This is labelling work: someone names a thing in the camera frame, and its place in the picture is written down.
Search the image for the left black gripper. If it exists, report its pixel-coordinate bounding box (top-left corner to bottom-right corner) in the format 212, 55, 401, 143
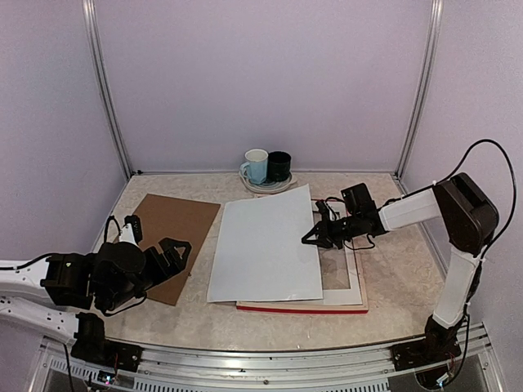
102, 238, 191, 312

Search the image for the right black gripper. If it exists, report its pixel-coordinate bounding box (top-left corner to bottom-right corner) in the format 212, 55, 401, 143
302, 212, 361, 249

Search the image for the brown backing board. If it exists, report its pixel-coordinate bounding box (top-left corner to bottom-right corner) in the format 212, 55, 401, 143
134, 194, 221, 306

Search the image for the red and dark photo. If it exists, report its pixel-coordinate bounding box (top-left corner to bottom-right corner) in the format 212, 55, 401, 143
207, 185, 323, 303

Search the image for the white mat board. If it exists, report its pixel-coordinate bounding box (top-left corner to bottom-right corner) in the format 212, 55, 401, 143
312, 199, 364, 307

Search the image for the red and wood picture frame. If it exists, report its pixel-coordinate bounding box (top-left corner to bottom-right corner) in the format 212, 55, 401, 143
236, 248, 369, 314

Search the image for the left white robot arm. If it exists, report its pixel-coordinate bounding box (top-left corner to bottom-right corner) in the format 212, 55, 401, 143
1, 238, 192, 345

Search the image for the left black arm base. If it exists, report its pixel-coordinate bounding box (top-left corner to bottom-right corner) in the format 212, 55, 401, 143
70, 313, 143, 372

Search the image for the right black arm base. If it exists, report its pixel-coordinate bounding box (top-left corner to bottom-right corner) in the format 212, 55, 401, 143
391, 316, 465, 372

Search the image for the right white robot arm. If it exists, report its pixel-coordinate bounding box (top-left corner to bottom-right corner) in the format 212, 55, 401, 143
302, 172, 499, 329

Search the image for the white plate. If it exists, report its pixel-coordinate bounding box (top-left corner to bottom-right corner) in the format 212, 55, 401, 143
239, 171, 297, 195

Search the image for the dark green mug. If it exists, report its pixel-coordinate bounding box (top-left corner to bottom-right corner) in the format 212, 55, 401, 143
267, 151, 292, 182

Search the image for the light blue mug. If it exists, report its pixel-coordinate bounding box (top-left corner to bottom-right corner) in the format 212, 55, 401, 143
239, 149, 269, 185

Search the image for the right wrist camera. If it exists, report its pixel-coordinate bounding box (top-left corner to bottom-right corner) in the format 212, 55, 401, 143
315, 200, 336, 221

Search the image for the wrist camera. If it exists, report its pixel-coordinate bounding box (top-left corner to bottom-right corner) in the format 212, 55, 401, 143
118, 215, 143, 246
315, 200, 336, 221

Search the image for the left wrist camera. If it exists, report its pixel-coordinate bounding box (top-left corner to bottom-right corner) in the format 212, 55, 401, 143
118, 215, 143, 246

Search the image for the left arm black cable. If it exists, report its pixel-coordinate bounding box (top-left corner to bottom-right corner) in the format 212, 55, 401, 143
0, 215, 123, 273

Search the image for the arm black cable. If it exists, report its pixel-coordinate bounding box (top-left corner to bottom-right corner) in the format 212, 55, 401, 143
0, 215, 123, 273
445, 139, 516, 250

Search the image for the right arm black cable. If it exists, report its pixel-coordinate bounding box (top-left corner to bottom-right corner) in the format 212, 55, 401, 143
445, 139, 516, 250

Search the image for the left aluminium corner post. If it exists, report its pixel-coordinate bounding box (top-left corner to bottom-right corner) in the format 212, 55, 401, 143
82, 0, 134, 180

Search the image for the aluminium corner post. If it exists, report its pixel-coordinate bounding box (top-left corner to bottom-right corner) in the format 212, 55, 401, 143
82, 0, 134, 180
395, 0, 444, 180

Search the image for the right aluminium corner post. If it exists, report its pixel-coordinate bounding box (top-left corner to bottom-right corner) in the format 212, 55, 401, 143
395, 0, 444, 180

